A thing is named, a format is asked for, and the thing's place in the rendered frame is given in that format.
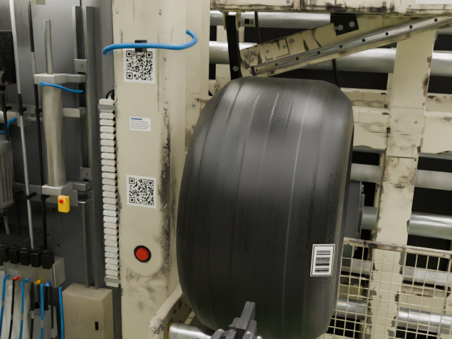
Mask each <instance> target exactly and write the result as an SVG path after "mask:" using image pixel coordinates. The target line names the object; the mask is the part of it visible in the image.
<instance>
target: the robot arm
mask: <svg viewBox="0 0 452 339"><path fill-rule="evenodd" d="M255 305H256V303H254V302H249V301H246V304H245V307H244V309H243V312H242V315H241V317H240V318H238V317H236V318H235V319H234V320H233V323H232V324H231V325H229V330H227V331H224V330H223V329H218V330H217V331H216V332H215V333H214V334H213V335H212V336H211V338H210V339H263V338H262V337H261V336H255V333H256V328H257V323H256V321H254V318H255Z"/></svg>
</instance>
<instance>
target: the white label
mask: <svg viewBox="0 0 452 339"><path fill-rule="evenodd" d="M334 248H335V244H313V250H312V258H311V273H310V276H332V269H333V261H334Z"/></svg>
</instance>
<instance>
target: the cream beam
mask: <svg viewBox="0 0 452 339"><path fill-rule="evenodd" d="M415 1H416V0H211V9H235V10H245V11H258V12H285V13H355V14H356V15H403V16H430V17H452V5H448V4H415Z"/></svg>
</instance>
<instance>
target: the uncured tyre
mask: <svg viewBox="0 0 452 339"><path fill-rule="evenodd" d="M353 141H354V118H353V109H352V101H351V100H350V99H349V98H348V97H347V96H346V95H345V94H344V93H343V91H342V90H341V89H340V88H339V87H338V86H337V85H334V84H332V83H328V82H326V81H322V80H310V79H288V78H276V77H253V76H247V77H242V78H238V79H233V80H231V81H230V82H229V83H227V84H226V85H225V86H224V87H223V88H221V89H220V90H219V91H218V92H217V93H216V94H215V95H214V96H213V97H212V98H211V99H210V100H209V101H208V102H207V103H206V105H205V107H204V108H203V110H202V112H201V114H200V116H199V118H198V121H197V123H196V126H195V128H194V132H193V133H192V138H191V140H190V144H189V147H188V152H187V155H186V160H185V164H184V170H183V174H182V181H181V186H180V195H179V201H178V215H177V227H176V256H177V265H178V276H179V280H180V286H181V289H182V292H183V295H184V298H185V300H186V301H187V303H188V304H189V306H190V307H191V309H192V310H193V312H194V313H195V314H196V316H197V318H198V319H199V320H200V322H201V323H202V324H204V325H206V326H208V327H209V328H211V329H213V330H215V331H217V330H218V329H223V330H224V331H227V330H229V325H231V324H232V323H233V320H234V319H235V318H236V317H238V318H240V317H241V315H242V312H243V309H244V307H245V304H246V301H249V302H254V303H256V305H255V318H254V321H256V323H257V328H256V333H255V336H261V337H262V338H263V339H316V338H318V337H320V336H321V335H322V334H324V333H326V332H327V331H328V328H329V325H330V321H331V318H332V314H333V312H334V308H335V304H336V296H337V292H338V282H339V276H340V266H341V260H342V249H343V243H344V231H345V224H346V213H347V206H348V193H349V186H350V173H351V165H352V150H353ZM313 244H335V248H334V261H333V269H332V276H310V273H311V258H312V250H313Z"/></svg>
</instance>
